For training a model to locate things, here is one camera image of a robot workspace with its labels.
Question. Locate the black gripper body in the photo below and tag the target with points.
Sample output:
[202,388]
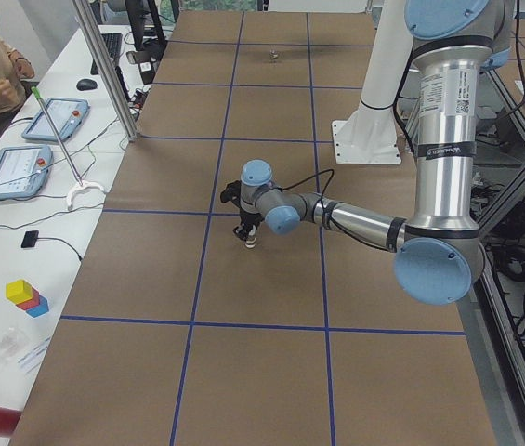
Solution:
[248,218]

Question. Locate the white PPR pipe piece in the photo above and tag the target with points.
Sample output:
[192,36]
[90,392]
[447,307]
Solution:
[250,242]

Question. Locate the chrome metal valve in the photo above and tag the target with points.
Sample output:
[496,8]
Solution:
[273,55]

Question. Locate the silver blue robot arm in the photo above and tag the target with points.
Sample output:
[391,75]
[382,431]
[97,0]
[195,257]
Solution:
[437,252]

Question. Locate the black monitor stand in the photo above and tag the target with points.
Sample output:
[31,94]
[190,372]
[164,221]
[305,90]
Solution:
[138,12]

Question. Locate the upper blue teach pendant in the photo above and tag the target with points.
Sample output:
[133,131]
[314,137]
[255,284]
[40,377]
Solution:
[67,115]

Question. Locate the blue teach pendant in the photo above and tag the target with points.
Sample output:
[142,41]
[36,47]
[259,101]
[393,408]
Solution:
[23,171]
[67,115]

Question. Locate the black computer mouse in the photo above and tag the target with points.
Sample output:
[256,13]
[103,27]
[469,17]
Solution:
[86,84]

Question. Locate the black keyboard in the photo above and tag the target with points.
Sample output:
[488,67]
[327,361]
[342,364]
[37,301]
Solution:
[113,44]

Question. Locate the white desk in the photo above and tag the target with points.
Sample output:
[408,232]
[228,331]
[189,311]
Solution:
[65,212]

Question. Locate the small black box device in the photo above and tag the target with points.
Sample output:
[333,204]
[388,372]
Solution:
[30,239]

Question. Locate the blue block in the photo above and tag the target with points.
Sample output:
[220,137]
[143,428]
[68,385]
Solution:
[39,310]

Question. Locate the lower blue teach pendant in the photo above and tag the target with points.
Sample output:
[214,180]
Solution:
[23,171]

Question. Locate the red block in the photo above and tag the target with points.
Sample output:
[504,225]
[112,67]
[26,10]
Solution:
[31,303]

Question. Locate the yellow block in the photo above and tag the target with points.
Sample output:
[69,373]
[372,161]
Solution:
[19,292]

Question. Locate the clear plastic bag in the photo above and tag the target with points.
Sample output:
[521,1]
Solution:
[12,341]

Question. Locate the aluminium frame post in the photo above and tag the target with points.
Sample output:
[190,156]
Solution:
[100,54]

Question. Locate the aluminium frame rack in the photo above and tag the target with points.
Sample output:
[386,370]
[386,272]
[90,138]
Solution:
[499,204]

